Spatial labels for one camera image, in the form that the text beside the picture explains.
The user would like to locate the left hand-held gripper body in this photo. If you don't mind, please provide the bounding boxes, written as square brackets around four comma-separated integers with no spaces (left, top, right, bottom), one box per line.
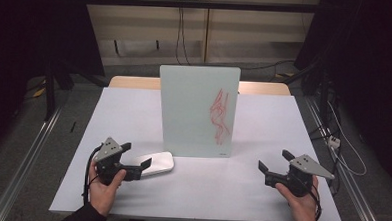
[91,136,145,188]

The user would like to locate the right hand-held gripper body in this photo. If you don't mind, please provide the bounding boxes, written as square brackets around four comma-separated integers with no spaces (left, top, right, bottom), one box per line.
[263,152,336,200]

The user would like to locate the white board eraser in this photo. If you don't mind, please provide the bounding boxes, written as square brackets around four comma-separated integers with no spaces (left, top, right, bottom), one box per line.
[127,150,176,180]

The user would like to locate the person's right hand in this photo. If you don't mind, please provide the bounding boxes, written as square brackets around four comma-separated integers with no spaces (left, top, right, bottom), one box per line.
[273,173,323,221]

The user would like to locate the person's left hand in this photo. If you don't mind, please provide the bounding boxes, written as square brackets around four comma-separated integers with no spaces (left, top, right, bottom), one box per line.
[86,160,128,218]

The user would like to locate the white table cover sheet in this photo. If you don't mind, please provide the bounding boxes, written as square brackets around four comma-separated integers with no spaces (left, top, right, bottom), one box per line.
[48,84,349,221]

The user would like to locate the white power adapter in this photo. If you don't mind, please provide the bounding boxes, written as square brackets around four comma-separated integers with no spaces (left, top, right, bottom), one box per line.
[326,135,342,150]

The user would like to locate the frosted glass writing board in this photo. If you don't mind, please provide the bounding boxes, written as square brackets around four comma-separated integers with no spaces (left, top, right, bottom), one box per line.
[155,63,242,159]

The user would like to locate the black curtain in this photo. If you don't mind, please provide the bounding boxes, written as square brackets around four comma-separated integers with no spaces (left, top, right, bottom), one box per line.
[0,0,109,160]
[289,0,392,187]

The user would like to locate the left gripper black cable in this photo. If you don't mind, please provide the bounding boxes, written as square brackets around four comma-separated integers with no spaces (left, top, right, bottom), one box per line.
[81,145,103,207]

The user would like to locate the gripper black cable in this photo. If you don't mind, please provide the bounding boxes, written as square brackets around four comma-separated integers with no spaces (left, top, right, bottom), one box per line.
[81,145,103,207]
[307,185,324,221]

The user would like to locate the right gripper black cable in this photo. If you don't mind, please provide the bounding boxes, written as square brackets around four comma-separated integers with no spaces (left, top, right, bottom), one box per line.
[307,185,324,221]

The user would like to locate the white cable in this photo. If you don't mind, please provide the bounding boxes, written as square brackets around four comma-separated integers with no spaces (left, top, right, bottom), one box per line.
[324,100,370,177]

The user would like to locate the aluminium floor rail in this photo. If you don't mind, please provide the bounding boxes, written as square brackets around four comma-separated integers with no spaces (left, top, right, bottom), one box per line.
[0,105,63,221]
[298,96,392,221]

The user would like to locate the black floor cable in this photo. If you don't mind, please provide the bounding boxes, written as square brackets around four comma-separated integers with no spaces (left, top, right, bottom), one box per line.
[240,57,295,73]

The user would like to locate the black hanging cable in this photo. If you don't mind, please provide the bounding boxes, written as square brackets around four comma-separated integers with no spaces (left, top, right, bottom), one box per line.
[174,7,186,66]
[178,7,193,65]

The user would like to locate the black horizontal frame bar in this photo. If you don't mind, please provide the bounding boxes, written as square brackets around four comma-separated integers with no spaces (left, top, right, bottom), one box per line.
[83,0,323,15]

